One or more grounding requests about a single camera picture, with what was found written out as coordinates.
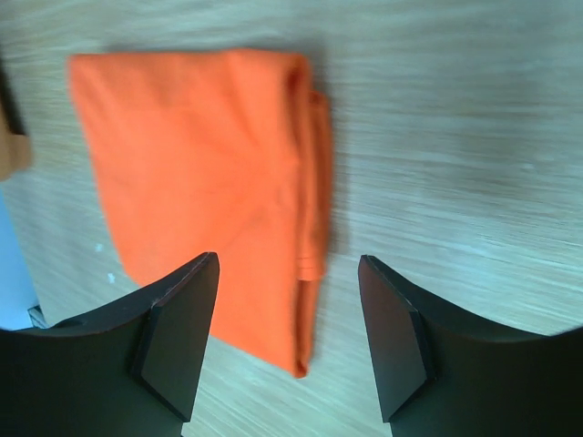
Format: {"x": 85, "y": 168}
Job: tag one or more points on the orange plastic basket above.
{"x": 16, "y": 149}

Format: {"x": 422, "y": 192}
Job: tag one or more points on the aluminium rail frame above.
{"x": 37, "y": 317}

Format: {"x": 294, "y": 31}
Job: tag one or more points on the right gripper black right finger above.
{"x": 441, "y": 370}

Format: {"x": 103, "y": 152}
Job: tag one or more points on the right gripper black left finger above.
{"x": 128, "y": 368}

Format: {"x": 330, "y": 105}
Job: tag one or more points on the orange t-shirt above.
{"x": 229, "y": 152}

